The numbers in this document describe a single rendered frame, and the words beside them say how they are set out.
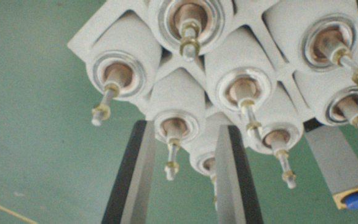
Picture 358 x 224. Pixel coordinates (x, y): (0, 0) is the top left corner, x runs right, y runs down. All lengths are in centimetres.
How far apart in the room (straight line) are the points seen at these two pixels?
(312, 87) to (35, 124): 84
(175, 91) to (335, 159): 34
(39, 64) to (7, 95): 21
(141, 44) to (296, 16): 19
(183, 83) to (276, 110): 15
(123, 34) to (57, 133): 63
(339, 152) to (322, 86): 18
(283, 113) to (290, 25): 13
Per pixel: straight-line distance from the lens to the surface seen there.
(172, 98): 32
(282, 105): 38
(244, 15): 33
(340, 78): 36
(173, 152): 30
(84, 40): 38
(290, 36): 29
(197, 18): 23
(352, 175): 48
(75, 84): 68
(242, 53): 29
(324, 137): 53
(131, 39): 29
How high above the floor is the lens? 49
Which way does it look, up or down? 49 degrees down
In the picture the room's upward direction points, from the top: 176 degrees counter-clockwise
